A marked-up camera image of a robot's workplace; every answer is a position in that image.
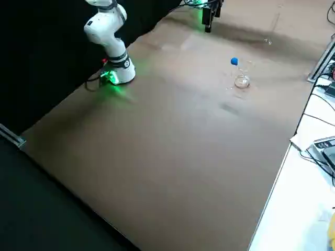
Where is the black hanging cable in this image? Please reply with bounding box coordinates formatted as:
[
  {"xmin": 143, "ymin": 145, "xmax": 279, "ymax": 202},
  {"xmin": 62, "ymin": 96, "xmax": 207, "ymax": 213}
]
[{"xmin": 325, "ymin": 4, "xmax": 335, "ymax": 26}]

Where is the long black desk cable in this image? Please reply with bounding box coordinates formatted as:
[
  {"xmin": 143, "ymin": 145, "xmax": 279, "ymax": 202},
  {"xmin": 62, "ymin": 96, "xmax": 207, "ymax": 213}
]
[{"xmin": 302, "ymin": 78, "xmax": 335, "ymax": 123}]

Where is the black arm base cable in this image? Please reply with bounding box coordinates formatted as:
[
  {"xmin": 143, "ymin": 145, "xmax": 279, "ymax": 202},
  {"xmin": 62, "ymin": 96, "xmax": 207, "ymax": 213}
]
[
  {"xmin": 85, "ymin": 72, "xmax": 107, "ymax": 92},
  {"xmin": 169, "ymin": 0, "xmax": 199, "ymax": 13}
]

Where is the thin black cable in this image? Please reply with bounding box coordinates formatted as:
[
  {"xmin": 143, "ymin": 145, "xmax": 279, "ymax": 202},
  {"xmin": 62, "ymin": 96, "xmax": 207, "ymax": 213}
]
[{"xmin": 299, "ymin": 150, "xmax": 335, "ymax": 188}]

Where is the aluminium corner profile bar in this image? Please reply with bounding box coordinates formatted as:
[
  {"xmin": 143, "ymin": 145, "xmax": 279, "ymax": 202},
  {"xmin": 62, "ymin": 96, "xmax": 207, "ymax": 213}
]
[{"xmin": 0, "ymin": 122, "xmax": 27, "ymax": 150}]

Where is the small black adapter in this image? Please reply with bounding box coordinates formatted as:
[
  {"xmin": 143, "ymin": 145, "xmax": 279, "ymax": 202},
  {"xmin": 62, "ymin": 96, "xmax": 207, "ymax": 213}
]
[{"xmin": 324, "ymin": 81, "xmax": 335, "ymax": 98}]

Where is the clear glass beaker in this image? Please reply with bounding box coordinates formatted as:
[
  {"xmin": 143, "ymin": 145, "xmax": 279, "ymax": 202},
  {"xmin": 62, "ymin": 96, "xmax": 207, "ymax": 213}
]
[{"xmin": 233, "ymin": 59, "xmax": 254, "ymax": 89}]

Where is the yellow object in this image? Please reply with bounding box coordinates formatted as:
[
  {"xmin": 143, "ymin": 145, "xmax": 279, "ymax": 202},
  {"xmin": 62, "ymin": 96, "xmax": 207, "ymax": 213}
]
[{"xmin": 326, "ymin": 209, "xmax": 335, "ymax": 251}]

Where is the aluminium profile post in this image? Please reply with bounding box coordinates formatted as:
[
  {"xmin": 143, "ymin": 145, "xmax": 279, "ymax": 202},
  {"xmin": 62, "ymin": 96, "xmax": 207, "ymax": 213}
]
[{"xmin": 306, "ymin": 33, "xmax": 335, "ymax": 84}]

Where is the grey device with label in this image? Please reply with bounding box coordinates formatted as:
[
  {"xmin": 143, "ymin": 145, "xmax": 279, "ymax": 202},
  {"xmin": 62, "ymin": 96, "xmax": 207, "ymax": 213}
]
[{"xmin": 305, "ymin": 135, "xmax": 335, "ymax": 181}]

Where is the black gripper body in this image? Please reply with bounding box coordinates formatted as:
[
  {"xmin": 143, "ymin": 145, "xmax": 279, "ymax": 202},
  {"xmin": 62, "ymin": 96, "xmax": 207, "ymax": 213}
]
[{"xmin": 202, "ymin": 0, "xmax": 222, "ymax": 33}]

